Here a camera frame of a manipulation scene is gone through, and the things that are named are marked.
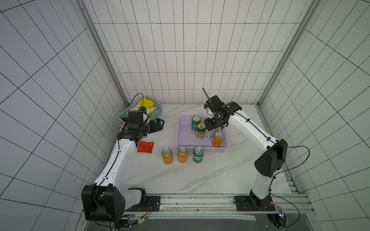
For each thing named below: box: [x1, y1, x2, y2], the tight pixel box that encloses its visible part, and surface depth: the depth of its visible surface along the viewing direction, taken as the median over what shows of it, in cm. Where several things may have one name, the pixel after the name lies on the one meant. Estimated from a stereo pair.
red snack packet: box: [136, 141, 155, 154], surface depth 96 cm
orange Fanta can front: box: [177, 146, 189, 164], surface depth 83 cm
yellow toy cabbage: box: [137, 95, 155, 109], surface depth 112 cm
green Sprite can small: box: [192, 146, 205, 164], surface depth 83 cm
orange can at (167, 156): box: [161, 147, 174, 165], surface depth 83 cm
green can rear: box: [191, 115, 201, 131], surface depth 99 cm
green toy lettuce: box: [147, 106, 159, 117], surface depth 109 cm
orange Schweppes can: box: [212, 130, 224, 148], surface depth 90 cm
